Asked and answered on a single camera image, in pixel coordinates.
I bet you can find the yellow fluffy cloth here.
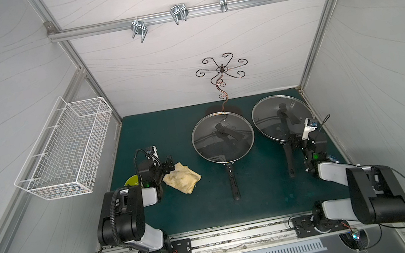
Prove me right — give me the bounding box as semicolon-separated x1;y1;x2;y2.
163;163;202;194

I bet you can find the green plastic bowl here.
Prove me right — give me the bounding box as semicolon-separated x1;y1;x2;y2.
124;175;140;187

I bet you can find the metal hook clamp left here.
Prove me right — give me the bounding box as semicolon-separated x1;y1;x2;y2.
131;18;148;43

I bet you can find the glass pot lid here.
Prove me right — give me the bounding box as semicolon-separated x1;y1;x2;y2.
188;107;259;169
249;89;317;148

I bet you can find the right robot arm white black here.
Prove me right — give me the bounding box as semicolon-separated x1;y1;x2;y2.
286;131;405;233

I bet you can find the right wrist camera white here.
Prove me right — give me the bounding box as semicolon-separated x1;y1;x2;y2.
301;118;319;140

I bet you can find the metal hook clamp middle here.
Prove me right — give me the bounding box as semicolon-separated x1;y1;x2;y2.
169;3;189;25

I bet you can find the left frying pan black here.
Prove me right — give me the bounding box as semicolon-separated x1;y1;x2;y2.
188;107;266;207

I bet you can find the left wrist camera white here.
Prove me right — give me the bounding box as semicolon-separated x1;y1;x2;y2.
145;146;158;157

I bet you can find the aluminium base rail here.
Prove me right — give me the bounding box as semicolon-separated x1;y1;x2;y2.
78;195;405;253

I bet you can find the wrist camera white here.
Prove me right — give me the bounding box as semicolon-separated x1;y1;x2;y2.
301;118;319;140
145;146;158;157

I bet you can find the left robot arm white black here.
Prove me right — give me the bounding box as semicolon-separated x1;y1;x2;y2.
97;156;174;252

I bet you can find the right frying pan black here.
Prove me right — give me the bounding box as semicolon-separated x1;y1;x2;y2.
249;89;324;183

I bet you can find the green table mat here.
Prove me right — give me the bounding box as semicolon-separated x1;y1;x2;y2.
111;103;349;234

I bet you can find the white wire basket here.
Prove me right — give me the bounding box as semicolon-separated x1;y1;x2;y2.
14;97;112;201

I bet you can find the aluminium crossbar rail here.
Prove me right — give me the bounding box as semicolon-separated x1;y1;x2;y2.
49;0;287;43

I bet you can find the metal hook clamp small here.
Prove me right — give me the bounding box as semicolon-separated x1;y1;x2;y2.
219;0;228;13

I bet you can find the copper scroll mug tree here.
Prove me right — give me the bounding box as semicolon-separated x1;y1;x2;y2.
195;52;249;113

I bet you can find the frying pan black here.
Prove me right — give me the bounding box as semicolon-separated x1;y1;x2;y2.
188;107;266;207
249;89;324;183

